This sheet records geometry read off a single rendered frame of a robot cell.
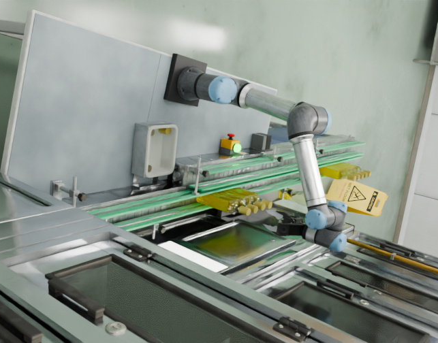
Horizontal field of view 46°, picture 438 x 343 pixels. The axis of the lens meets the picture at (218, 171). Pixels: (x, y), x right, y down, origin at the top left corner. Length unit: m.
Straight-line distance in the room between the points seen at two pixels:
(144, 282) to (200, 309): 0.15
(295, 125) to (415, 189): 6.26
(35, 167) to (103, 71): 0.45
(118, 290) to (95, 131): 1.10
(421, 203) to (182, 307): 7.26
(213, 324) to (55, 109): 1.19
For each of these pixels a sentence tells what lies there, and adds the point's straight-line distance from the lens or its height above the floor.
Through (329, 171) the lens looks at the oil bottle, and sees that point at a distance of 3.24.
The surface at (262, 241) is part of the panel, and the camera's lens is 2.31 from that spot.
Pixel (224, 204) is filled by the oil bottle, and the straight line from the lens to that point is 2.30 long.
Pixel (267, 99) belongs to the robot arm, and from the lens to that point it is 2.21.
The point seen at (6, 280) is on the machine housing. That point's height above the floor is 1.52.
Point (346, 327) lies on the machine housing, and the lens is 1.85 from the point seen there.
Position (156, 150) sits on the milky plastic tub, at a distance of 2.29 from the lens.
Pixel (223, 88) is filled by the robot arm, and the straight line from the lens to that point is 2.19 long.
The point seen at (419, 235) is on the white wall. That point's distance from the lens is 8.27.
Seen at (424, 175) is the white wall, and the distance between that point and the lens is 8.08.
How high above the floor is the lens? 2.35
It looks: 36 degrees down
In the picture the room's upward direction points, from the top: 107 degrees clockwise
